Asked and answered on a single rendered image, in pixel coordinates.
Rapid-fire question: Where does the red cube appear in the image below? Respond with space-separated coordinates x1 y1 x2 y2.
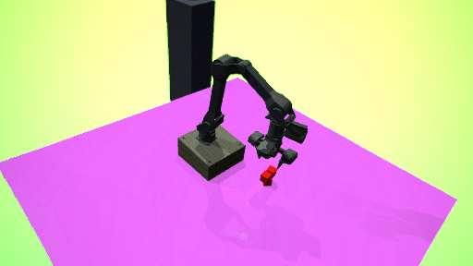
262 178 273 186
260 171 272 184
266 165 277 178

